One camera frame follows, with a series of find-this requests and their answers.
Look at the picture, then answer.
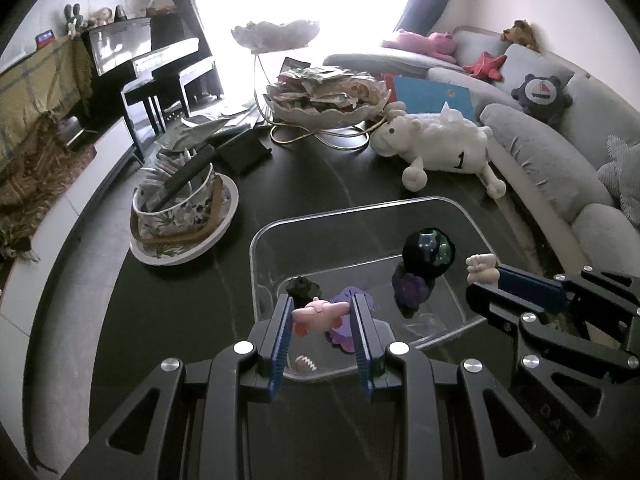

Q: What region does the pile of silver foil packets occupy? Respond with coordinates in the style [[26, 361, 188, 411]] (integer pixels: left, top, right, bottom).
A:
[[160, 105, 261, 153]]

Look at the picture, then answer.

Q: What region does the grey sofa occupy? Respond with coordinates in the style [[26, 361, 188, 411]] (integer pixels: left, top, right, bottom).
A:
[[322, 25, 640, 281]]

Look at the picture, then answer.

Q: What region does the striped star pillow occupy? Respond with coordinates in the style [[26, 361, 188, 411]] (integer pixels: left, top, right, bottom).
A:
[[596, 135, 640, 213]]

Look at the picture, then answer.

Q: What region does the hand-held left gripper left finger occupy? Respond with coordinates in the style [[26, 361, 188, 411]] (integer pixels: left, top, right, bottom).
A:
[[90, 294, 296, 480]]

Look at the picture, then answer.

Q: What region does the clear plastic bin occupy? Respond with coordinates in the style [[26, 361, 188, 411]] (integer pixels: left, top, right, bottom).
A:
[[249, 196, 493, 380]]

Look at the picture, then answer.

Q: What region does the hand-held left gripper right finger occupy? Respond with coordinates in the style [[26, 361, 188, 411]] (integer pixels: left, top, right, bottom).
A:
[[350, 292, 601, 480]]

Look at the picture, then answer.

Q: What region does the grey plush figure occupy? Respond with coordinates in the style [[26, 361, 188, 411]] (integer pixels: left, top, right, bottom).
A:
[[64, 4, 86, 36]]

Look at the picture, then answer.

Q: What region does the black piano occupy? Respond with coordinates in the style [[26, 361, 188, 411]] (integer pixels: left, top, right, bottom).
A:
[[82, 12, 221, 106]]

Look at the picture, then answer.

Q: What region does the blue book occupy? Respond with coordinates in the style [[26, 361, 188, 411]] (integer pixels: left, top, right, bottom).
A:
[[392, 76, 473, 122]]

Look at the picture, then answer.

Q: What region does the small beige figure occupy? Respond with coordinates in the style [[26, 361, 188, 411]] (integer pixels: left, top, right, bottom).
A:
[[465, 254, 501, 286]]

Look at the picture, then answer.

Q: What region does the purple grape toy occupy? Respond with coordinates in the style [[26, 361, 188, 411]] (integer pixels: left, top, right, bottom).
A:
[[391, 270, 435, 308]]

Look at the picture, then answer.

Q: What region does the yellow cloth covered cabinet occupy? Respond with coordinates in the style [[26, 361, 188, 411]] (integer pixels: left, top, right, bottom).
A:
[[0, 35, 96, 171]]

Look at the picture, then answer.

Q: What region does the pile of snack packets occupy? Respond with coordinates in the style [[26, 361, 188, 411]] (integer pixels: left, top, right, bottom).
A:
[[272, 66, 388, 111]]

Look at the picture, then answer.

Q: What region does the navy ship wheel pillow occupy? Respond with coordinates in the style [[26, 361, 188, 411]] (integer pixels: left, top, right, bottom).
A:
[[511, 74, 574, 126]]

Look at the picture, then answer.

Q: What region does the black box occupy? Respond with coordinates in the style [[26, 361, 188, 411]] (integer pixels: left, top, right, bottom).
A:
[[214, 132, 273, 176]]

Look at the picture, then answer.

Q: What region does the black piano bench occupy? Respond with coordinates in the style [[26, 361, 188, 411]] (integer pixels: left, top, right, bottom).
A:
[[121, 56, 221, 136]]

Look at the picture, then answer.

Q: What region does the black remote control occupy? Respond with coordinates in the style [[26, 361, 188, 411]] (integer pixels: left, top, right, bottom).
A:
[[157, 145, 216, 196]]

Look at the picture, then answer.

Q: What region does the brown plush toy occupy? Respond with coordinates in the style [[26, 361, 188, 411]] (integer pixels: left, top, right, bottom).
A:
[[501, 19, 542, 52]]

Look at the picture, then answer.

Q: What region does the dark green toy car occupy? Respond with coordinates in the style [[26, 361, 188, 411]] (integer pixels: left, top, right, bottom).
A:
[[285, 276, 322, 303]]

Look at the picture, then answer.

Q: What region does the black marble desktop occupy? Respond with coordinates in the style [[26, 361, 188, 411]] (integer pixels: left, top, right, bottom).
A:
[[37, 125, 576, 480]]

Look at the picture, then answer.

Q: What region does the black mesh squishy ball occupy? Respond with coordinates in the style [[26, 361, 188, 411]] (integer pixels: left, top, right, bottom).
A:
[[402, 228, 457, 279]]

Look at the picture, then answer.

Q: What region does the small white shell-shaped bowl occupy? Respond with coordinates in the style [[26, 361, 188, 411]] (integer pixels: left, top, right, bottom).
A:
[[231, 19, 321, 52]]

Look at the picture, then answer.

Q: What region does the floral bowl on plate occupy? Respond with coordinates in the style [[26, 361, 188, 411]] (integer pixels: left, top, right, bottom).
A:
[[129, 172, 240, 266]]

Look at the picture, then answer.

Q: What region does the bundle of pastel sachets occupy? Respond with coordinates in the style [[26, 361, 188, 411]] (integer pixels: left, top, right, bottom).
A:
[[145, 150, 196, 186]]

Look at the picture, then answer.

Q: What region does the red starfish plush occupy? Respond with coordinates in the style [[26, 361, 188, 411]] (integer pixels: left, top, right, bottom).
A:
[[462, 51, 508, 82]]

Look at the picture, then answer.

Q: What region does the gold wire stand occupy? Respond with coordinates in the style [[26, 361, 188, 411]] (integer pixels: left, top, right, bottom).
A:
[[252, 50, 386, 151]]

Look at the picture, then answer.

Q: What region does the purple toy camera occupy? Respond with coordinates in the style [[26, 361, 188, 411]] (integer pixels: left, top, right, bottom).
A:
[[322, 286, 376, 356]]

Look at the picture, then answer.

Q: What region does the white plush sheep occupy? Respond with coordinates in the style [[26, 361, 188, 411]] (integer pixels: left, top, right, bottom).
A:
[[369, 101, 508, 198]]

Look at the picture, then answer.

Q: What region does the pink bunny figure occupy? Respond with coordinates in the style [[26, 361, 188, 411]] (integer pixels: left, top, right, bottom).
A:
[[291, 297, 348, 336]]

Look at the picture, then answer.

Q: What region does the pink plush toy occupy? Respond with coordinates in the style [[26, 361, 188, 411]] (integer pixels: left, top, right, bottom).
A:
[[381, 29, 458, 65]]

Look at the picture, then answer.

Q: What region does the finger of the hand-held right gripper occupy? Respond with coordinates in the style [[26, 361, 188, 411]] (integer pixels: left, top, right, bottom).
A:
[[497, 264, 640, 353], [465, 282, 640, 418]]

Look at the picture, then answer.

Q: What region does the brown patterned cloth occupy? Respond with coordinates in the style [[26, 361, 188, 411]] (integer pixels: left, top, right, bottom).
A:
[[0, 115, 101, 241]]

